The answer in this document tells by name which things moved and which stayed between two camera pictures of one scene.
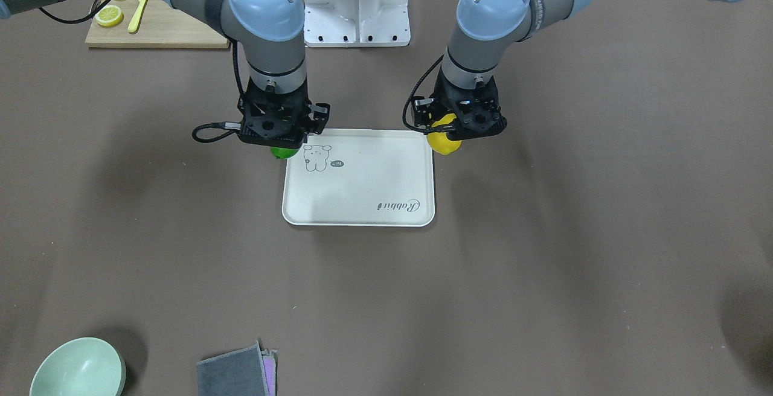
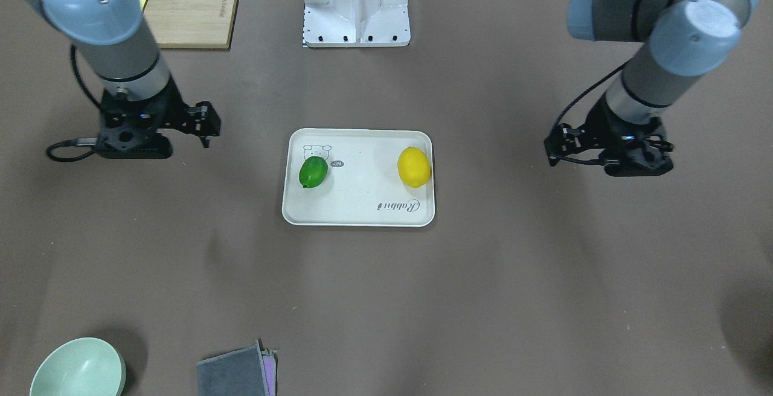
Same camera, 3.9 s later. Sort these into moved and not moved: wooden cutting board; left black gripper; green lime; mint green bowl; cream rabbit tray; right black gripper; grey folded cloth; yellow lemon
Moved: left black gripper; green lime; right black gripper; yellow lemon
Not moved: mint green bowl; grey folded cloth; cream rabbit tray; wooden cutting board
